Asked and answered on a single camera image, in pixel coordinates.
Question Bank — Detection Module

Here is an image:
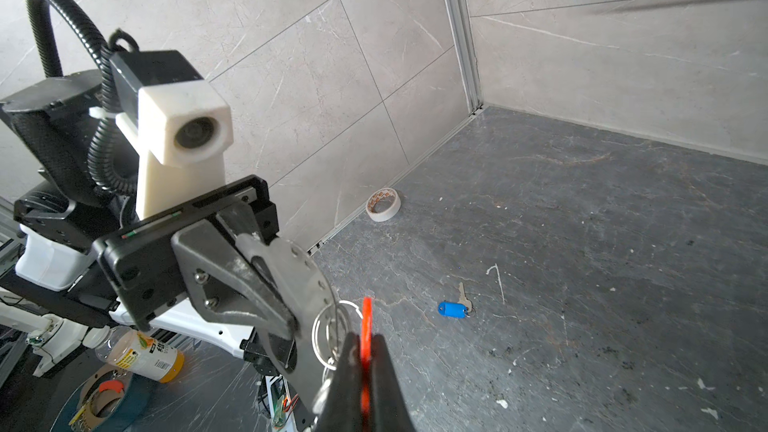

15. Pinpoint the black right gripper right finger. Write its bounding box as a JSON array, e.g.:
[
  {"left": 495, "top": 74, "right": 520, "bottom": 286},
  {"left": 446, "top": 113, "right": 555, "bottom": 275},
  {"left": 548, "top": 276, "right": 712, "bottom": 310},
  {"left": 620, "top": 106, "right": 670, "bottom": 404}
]
[{"left": 367, "top": 334, "right": 416, "bottom": 432}]

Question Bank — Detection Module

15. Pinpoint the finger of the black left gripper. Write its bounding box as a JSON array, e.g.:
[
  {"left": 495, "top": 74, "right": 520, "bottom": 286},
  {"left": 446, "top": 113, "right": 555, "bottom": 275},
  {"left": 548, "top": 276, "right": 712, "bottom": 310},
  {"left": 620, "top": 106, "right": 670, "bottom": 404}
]
[
  {"left": 170, "top": 220, "right": 297, "bottom": 339},
  {"left": 215, "top": 202, "right": 300, "bottom": 312}
]

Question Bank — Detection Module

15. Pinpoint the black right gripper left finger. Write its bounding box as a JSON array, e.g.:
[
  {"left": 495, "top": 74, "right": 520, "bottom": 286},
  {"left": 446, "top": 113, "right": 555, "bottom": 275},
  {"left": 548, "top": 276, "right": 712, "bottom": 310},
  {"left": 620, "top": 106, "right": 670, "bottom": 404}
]
[{"left": 315, "top": 332, "right": 364, "bottom": 432}]

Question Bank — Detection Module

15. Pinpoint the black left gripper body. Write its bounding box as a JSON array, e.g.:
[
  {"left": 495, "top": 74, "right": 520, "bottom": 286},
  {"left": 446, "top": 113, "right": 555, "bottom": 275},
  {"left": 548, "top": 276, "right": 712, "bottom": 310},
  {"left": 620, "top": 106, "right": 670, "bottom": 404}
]
[{"left": 93, "top": 175, "right": 279, "bottom": 331}]

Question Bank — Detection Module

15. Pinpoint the red plastic key tag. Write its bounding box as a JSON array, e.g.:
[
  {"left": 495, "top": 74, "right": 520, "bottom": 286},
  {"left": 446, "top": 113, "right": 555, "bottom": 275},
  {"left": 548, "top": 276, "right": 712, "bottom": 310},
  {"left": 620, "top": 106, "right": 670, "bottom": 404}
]
[{"left": 360, "top": 297, "right": 373, "bottom": 431}]

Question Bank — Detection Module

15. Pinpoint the blue plastic key tag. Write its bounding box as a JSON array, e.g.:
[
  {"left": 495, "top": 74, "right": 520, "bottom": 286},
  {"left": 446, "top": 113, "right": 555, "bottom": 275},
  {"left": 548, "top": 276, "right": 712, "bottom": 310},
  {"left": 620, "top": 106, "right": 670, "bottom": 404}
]
[{"left": 438, "top": 302, "right": 470, "bottom": 318}]

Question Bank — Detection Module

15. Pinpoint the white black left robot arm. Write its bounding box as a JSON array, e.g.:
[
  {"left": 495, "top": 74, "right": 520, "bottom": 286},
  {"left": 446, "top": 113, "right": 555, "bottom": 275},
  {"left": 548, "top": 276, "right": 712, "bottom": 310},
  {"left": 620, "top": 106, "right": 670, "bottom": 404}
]
[{"left": 1, "top": 51, "right": 323, "bottom": 371}]

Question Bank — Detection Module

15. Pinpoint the white yellow bottle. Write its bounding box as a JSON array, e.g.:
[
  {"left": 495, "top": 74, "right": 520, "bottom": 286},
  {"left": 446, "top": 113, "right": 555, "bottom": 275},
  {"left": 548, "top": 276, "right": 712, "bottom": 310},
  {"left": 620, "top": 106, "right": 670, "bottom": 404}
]
[{"left": 82, "top": 326, "right": 185, "bottom": 383}]

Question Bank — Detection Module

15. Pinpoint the white tape roll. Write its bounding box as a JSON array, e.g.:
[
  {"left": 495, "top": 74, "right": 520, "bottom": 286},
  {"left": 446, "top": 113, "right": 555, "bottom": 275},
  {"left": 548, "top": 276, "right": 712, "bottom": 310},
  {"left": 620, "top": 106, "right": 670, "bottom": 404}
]
[{"left": 366, "top": 188, "right": 402, "bottom": 223}]

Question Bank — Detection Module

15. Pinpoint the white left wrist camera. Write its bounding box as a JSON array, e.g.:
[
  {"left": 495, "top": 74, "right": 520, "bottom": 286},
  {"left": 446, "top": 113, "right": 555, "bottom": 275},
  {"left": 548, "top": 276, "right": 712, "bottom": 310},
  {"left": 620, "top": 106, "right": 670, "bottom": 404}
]
[{"left": 110, "top": 50, "right": 234, "bottom": 219}]

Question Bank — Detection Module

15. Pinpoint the black corrugated cable conduit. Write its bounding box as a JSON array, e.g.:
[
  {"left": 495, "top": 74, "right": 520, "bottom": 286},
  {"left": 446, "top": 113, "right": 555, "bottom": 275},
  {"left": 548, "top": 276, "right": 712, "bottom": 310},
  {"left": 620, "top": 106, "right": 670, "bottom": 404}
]
[{"left": 25, "top": 0, "right": 142, "bottom": 196}]

